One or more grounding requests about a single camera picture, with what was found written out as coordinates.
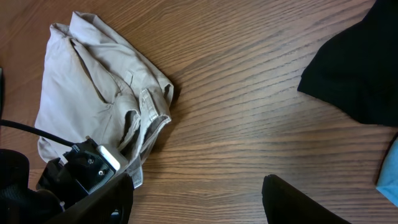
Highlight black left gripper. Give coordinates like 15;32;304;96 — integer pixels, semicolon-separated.
36;138;129;207

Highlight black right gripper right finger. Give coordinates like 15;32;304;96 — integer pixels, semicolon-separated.
262;174;349;224

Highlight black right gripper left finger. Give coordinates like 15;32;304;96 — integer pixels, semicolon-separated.
45;173;134;224

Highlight beige khaki shorts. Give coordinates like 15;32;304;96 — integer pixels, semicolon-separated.
35;11;174;187

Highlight light blue garment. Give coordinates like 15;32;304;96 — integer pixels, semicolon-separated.
376;139;397;206

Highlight black shirt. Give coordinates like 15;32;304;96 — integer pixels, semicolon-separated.
297;0;397;127

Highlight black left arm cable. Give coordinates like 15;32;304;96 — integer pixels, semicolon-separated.
0;119;77;147

